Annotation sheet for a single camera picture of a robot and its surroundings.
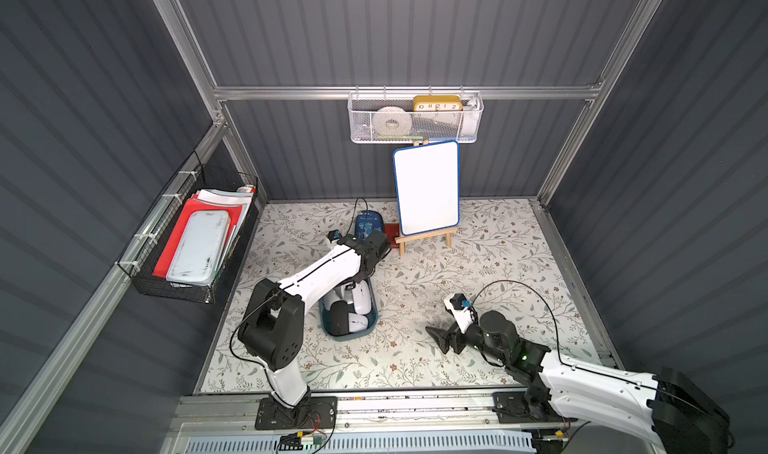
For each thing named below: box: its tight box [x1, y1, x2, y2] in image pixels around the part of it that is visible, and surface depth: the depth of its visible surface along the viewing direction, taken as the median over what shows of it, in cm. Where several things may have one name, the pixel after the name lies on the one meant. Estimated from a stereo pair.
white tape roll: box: [372, 106, 412, 136], surface depth 85 cm
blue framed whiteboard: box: [393, 140, 460, 236], surface depth 93 cm
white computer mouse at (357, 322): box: [348, 313, 369, 332], surface depth 88 cm
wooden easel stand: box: [394, 227, 458, 256], surface depth 103 cm
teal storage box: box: [319, 278, 379, 341], surface depth 87 cm
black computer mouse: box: [330, 300, 349, 335], surface depth 86 cm
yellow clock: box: [413, 95, 463, 112], surface depth 90 cm
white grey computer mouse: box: [322, 288, 341, 311], surface depth 91 cm
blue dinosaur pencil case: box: [354, 210, 385, 241], surface depth 113 cm
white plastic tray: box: [166, 209, 231, 286], surface depth 69 cm
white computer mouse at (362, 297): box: [352, 280, 372, 315], surface depth 92 cm
